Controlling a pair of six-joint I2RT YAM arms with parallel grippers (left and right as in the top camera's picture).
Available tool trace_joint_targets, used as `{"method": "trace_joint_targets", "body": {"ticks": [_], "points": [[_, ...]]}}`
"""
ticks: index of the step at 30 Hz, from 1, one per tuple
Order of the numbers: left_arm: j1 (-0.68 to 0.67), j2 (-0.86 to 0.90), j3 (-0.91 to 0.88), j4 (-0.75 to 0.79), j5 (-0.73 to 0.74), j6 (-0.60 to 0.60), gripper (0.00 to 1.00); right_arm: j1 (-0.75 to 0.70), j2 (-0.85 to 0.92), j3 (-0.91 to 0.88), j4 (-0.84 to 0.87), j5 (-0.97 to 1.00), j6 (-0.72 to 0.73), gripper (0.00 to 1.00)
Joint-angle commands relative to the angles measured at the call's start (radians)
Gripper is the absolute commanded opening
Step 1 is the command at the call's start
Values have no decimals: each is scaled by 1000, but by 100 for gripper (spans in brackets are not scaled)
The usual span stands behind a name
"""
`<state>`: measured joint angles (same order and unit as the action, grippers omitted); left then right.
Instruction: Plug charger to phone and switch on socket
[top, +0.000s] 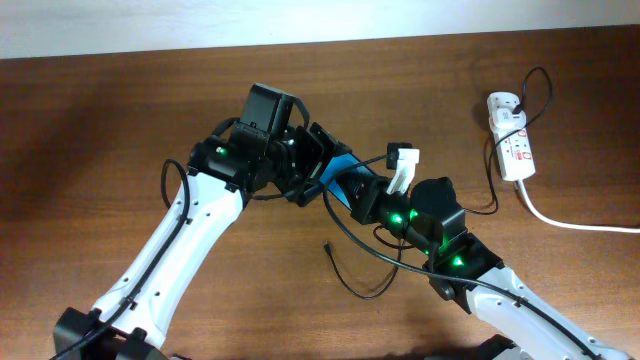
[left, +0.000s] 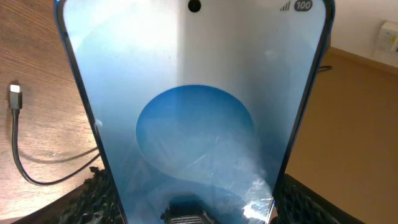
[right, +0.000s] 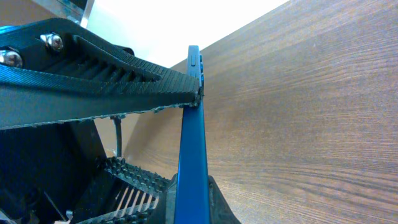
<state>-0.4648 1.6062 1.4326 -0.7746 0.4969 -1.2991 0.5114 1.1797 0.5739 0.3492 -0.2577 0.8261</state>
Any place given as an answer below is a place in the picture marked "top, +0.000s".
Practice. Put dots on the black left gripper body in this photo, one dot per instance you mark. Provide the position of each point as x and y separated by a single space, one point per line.
313 148

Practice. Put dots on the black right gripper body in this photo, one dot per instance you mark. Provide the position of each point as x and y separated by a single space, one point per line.
377 203

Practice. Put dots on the blue Galaxy S25+ smartphone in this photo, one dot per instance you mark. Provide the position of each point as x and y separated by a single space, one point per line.
345 186

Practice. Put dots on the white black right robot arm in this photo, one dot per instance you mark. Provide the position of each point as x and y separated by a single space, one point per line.
462 269

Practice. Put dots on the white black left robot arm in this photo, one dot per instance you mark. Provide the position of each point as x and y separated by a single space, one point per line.
273 141

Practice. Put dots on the white USB charger plug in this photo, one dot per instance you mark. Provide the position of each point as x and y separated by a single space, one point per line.
504 120

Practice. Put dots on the white power strip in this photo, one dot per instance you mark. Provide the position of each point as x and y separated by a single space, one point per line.
513 148

